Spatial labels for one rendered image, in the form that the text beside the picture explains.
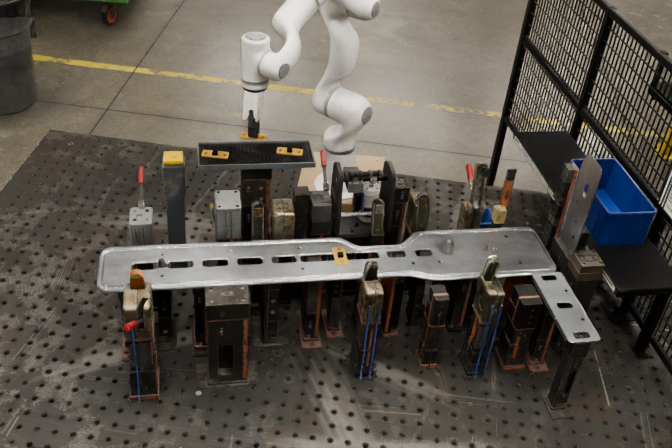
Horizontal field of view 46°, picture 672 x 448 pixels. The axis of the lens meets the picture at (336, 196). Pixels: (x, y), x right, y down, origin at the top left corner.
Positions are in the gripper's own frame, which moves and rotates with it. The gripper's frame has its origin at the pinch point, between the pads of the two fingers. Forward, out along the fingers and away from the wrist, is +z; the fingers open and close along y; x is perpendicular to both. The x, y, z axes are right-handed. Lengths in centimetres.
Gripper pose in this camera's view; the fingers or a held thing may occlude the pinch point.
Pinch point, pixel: (253, 129)
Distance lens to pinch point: 251.1
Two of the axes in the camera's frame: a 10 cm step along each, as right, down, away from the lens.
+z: -0.8, 8.1, 5.8
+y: -1.1, 5.7, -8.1
